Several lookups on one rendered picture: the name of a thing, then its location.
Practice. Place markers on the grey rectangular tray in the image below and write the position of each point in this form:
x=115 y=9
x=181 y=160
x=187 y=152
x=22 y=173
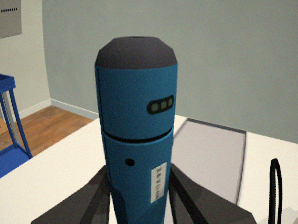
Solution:
x=212 y=155

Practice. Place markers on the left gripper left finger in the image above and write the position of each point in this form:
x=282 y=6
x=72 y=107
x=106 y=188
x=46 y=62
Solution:
x=80 y=206

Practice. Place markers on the dark blue electric screwdriver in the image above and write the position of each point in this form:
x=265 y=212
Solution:
x=136 y=84

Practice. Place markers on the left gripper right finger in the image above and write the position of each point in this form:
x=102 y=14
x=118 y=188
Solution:
x=204 y=206

